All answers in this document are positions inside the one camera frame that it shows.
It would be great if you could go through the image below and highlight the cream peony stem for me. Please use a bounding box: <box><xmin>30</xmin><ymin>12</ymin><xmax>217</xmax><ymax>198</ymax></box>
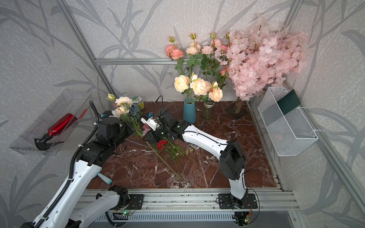
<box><xmin>107</xmin><ymin>94</ymin><xmax>181</xmax><ymax>178</ymax></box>

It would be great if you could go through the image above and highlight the peach single rose stem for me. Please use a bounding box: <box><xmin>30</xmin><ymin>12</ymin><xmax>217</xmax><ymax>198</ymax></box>
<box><xmin>190</xmin><ymin>78</ymin><xmax>223</xmax><ymax>102</ymax></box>

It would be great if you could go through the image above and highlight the pink rose spray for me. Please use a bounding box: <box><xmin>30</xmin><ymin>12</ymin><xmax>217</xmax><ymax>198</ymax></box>
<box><xmin>215</xmin><ymin>39</ymin><xmax>230</xmax><ymax>88</ymax></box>
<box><xmin>201</xmin><ymin>33</ymin><xmax>224</xmax><ymax>87</ymax></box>

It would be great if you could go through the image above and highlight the pink rose spray stem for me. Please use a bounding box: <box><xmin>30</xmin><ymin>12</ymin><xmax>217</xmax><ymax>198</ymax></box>
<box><xmin>165</xmin><ymin>36</ymin><xmax>186</xmax><ymax>76</ymax></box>

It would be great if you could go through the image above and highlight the peach rose spray stem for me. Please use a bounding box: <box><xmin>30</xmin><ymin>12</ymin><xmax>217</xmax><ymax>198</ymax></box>
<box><xmin>186</xmin><ymin>33</ymin><xmax>203</xmax><ymax>77</ymax></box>

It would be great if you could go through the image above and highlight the large peach rose spray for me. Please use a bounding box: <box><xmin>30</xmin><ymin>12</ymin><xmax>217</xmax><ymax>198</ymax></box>
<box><xmin>174</xmin><ymin>74</ymin><xmax>198</xmax><ymax>100</ymax></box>

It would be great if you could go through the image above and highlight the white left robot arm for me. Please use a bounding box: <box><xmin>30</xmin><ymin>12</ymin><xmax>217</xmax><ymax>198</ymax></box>
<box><xmin>21</xmin><ymin>116</ymin><xmax>134</xmax><ymax>228</ymax></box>

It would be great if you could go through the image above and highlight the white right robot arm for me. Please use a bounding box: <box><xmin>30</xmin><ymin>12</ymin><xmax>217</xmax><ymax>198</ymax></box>
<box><xmin>141</xmin><ymin>110</ymin><xmax>259</xmax><ymax>210</ymax></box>

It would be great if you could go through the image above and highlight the teal ceramic vase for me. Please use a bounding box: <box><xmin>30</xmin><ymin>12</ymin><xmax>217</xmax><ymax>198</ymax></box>
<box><xmin>183</xmin><ymin>98</ymin><xmax>196</xmax><ymax>124</ymax></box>

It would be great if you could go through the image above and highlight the clear glass vase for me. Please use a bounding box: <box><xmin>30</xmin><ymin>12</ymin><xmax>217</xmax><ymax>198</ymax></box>
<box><xmin>202</xmin><ymin>100</ymin><xmax>214</xmax><ymax>120</ymax></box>

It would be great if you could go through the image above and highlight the red carnation stem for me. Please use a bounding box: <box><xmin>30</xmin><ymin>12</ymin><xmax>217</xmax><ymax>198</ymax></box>
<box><xmin>157</xmin><ymin>139</ymin><xmax>192</xmax><ymax>161</ymax></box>

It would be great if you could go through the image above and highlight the lilac carnation stem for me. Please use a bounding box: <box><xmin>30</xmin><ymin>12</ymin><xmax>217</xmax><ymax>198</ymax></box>
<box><xmin>143</xmin><ymin>124</ymin><xmax>152</xmax><ymax>137</ymax></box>

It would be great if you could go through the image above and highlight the blue-grey rose bunch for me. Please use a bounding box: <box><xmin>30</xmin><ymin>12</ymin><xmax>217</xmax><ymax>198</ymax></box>
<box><xmin>129</xmin><ymin>104</ymin><xmax>142</xmax><ymax>118</ymax></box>

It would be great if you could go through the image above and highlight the small yellow lidded jar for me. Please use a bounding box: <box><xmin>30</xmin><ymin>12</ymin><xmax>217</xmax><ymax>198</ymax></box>
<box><xmin>132</xmin><ymin>96</ymin><xmax>144</xmax><ymax>110</ymax></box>

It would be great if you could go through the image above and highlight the red spray bottle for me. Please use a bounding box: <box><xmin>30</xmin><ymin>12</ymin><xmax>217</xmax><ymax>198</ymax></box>
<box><xmin>34</xmin><ymin>113</ymin><xmax>78</xmax><ymax>151</ymax></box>

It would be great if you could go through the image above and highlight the pink cherry blossom tree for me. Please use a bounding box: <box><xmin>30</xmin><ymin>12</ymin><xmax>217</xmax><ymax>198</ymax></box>
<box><xmin>227</xmin><ymin>16</ymin><xmax>309</xmax><ymax>101</ymax></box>

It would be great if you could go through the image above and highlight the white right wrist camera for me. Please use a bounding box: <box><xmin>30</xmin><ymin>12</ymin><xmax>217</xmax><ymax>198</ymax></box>
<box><xmin>141</xmin><ymin>113</ymin><xmax>161</xmax><ymax>131</ymax></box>

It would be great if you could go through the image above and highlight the teal handled scraper tool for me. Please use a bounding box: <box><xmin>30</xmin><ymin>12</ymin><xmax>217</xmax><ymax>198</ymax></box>
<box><xmin>97</xmin><ymin>173</ymin><xmax>112</xmax><ymax>185</ymax></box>

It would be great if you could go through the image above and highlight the clear plastic wall bin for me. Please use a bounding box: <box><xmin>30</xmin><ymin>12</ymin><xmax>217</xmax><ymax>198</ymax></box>
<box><xmin>10</xmin><ymin>89</ymin><xmax>93</xmax><ymax>155</ymax></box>

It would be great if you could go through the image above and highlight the white wire mesh basket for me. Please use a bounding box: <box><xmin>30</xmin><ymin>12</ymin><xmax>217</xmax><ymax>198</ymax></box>
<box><xmin>258</xmin><ymin>87</ymin><xmax>318</xmax><ymax>157</ymax></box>

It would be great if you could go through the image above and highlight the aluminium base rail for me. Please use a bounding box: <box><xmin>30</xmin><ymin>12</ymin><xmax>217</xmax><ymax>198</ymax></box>
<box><xmin>128</xmin><ymin>188</ymin><xmax>300</xmax><ymax>212</ymax></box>

